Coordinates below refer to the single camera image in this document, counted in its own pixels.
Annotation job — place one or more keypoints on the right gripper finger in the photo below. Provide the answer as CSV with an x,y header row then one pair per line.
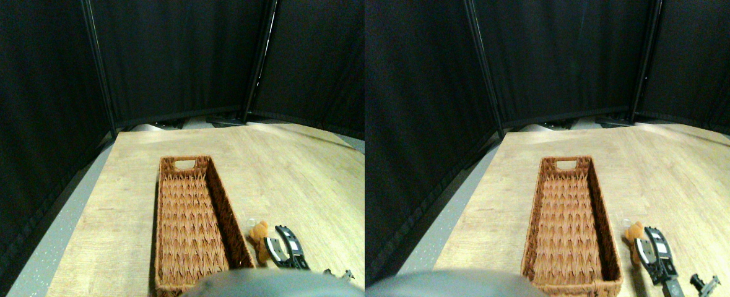
x,y
662,247
273,249
295,247
645,250

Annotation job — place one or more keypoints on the orange plush toy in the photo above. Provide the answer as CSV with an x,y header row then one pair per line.
x,y
258,234
634,234

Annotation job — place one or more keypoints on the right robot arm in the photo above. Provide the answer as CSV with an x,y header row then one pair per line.
x,y
674,289

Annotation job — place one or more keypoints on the brown wicker basket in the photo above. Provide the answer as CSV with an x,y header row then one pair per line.
x,y
191,216
566,216

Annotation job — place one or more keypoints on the black curtain stand foot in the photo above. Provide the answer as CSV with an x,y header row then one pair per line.
x,y
612,122
225,120

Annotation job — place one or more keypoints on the black curtain stand pole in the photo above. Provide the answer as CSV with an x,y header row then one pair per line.
x,y
99,68
644,62
483,68
259,62

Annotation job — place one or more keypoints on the black bracket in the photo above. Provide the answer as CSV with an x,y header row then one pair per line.
x,y
338,273

